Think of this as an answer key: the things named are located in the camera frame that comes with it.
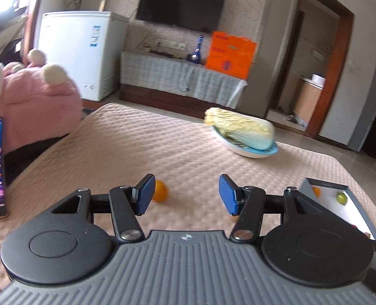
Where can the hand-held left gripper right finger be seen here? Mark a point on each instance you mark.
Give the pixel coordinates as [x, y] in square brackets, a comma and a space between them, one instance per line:
[227, 193]

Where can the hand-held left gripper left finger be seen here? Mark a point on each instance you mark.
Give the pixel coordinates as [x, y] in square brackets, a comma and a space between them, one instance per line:
[145, 195]

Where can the small oval orange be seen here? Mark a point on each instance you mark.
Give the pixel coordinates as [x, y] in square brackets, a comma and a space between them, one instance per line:
[161, 192]

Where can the smooth orange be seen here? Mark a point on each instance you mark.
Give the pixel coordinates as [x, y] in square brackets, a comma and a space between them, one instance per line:
[316, 192]

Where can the grey cardboard box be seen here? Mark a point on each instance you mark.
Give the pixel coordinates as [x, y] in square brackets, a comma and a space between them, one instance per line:
[345, 213]

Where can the blue rimmed plate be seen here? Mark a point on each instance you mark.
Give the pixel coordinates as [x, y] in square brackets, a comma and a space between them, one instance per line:
[254, 154]

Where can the napa cabbage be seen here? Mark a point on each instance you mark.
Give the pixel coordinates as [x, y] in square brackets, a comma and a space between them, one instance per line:
[242, 128]

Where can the pair of slippers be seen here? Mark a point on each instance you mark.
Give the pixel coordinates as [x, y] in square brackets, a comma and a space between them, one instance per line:
[291, 118]

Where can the wooden television cabinet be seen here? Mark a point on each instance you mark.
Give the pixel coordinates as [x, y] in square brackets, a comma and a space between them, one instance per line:
[149, 97]

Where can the green fruit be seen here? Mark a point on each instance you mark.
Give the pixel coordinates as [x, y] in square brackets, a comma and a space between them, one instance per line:
[341, 198]

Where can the wooden kitchen cabinet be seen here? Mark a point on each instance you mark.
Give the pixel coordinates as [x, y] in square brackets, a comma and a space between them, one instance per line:
[307, 101]

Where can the dark cloth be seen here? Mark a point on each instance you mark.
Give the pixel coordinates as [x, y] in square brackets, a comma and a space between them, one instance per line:
[25, 159]

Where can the cloth covered tv cabinet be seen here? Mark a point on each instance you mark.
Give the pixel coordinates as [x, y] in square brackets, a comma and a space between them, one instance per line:
[162, 70]

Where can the orange gift bag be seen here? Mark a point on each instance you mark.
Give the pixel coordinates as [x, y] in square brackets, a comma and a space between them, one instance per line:
[231, 55]

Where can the pink fluffy plush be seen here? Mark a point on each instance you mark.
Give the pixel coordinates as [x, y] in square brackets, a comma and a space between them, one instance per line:
[38, 101]

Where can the black power strip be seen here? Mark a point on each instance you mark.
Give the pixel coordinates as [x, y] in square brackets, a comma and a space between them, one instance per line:
[156, 53]

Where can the blue bottle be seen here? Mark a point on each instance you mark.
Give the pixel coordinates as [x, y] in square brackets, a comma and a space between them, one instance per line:
[197, 52]

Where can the white container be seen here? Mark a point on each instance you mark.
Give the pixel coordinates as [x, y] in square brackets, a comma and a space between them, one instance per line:
[318, 78]

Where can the grey refrigerator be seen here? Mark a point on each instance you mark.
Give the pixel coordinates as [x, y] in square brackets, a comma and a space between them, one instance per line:
[366, 114]

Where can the white chest freezer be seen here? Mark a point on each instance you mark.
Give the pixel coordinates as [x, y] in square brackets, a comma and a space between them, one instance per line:
[70, 54]

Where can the black television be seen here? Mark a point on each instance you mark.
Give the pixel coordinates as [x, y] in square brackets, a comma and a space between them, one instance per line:
[178, 4]

